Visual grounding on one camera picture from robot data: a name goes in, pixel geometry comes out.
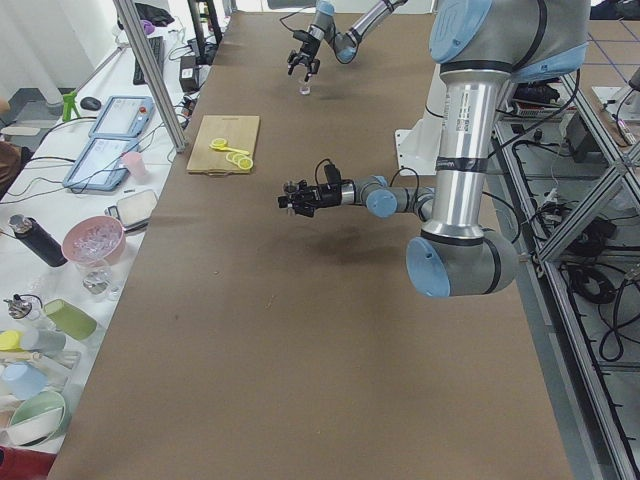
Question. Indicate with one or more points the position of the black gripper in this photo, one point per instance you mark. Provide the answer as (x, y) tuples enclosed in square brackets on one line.
[(310, 46), (327, 195)]

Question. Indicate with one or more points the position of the steel double jigger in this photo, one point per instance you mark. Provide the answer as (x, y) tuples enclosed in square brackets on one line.
[(289, 190)]

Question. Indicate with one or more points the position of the clear glass measuring cup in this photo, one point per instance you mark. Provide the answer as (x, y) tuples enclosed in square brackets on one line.
[(304, 87)]

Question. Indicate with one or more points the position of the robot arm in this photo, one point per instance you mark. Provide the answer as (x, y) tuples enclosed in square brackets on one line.
[(345, 45), (481, 47)]

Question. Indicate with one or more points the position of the pink cup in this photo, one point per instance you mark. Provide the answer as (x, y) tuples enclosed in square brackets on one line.
[(134, 163)]

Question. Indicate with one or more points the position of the green cup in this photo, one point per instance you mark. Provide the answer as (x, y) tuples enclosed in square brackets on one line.
[(70, 319)]

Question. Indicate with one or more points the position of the light blue cup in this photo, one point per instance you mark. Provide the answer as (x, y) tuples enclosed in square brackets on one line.
[(24, 380)]

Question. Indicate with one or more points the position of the lemon slice at board corner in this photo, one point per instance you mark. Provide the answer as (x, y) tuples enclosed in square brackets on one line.
[(245, 163)]

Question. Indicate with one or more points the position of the middle lemon slice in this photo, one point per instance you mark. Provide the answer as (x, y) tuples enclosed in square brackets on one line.
[(238, 159)]

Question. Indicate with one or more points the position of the bamboo cutting board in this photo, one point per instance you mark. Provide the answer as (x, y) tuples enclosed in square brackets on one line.
[(240, 131)]

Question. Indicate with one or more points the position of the upper teach pendant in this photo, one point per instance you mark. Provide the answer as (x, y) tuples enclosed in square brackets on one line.
[(123, 117)]

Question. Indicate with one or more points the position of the teach pendant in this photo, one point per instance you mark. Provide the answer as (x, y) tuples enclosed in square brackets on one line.
[(123, 117), (99, 166)]

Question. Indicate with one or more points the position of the lower teach pendant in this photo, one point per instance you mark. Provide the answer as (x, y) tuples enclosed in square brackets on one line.
[(99, 166)]

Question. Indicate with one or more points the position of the pink bowl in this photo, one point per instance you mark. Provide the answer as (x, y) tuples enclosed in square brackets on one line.
[(95, 239)]

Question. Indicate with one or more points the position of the black computer mouse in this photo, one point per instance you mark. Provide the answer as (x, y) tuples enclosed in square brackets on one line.
[(90, 103)]

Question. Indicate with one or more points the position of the black bottle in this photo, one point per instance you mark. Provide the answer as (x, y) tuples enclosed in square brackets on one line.
[(37, 239)]

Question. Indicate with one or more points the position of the glass oil dispenser bottle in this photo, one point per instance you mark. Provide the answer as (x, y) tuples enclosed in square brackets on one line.
[(24, 307)]

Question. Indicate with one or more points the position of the light green bowl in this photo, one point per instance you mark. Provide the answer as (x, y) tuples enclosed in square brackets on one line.
[(38, 419)]

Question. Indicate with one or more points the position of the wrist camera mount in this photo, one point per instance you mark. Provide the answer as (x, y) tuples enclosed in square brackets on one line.
[(301, 35), (332, 174)]

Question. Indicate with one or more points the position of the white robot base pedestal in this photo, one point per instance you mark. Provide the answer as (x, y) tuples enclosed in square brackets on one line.
[(418, 148)]

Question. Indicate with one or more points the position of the aluminium frame post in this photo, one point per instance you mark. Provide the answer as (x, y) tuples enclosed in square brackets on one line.
[(129, 18)]

